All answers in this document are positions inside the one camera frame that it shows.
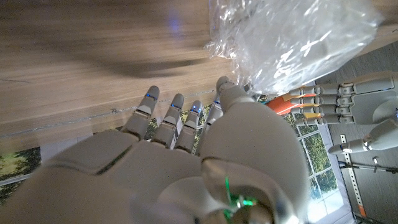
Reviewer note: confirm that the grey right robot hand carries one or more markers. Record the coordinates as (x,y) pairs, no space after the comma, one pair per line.
(155,174)

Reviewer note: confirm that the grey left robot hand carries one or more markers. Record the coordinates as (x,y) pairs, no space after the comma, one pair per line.
(363,102)

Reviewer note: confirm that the teal orange toy plane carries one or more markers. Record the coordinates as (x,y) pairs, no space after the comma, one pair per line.
(283,104)

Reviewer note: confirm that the clear plastic wrap sheet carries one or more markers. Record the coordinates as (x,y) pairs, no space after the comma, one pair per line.
(289,40)

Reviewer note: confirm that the printed forest window backdrop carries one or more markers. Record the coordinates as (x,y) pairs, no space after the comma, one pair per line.
(317,174)

